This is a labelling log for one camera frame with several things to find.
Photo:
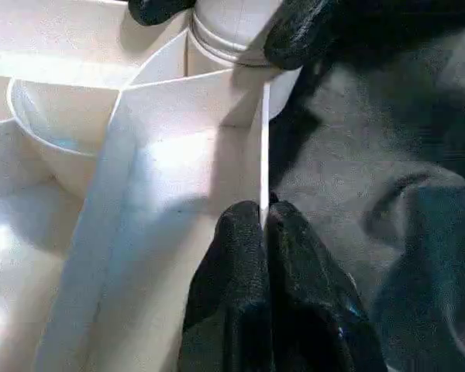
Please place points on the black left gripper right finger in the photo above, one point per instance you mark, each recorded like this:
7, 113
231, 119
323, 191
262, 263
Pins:
314, 302

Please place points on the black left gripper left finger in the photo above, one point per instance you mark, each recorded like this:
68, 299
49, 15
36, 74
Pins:
228, 290

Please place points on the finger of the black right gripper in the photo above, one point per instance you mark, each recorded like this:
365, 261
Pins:
314, 35
159, 9

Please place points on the white plastic table leg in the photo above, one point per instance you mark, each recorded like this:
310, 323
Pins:
228, 27

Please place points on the white plastic table top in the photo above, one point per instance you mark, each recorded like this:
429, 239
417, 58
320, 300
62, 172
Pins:
62, 116

